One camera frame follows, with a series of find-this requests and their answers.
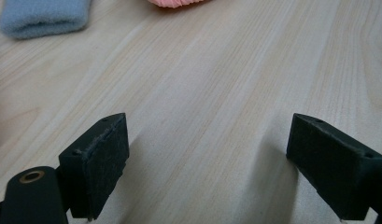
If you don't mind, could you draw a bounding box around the light blue fleece cloth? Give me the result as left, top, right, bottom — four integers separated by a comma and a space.
0, 0, 92, 40

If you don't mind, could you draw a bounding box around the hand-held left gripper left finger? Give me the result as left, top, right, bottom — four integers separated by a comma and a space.
56, 112, 131, 222

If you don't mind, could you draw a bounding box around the pink padded glove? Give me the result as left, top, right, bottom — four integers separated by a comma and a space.
147, 0, 212, 9

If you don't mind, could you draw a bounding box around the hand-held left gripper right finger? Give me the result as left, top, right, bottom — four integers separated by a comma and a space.
286, 113, 382, 221

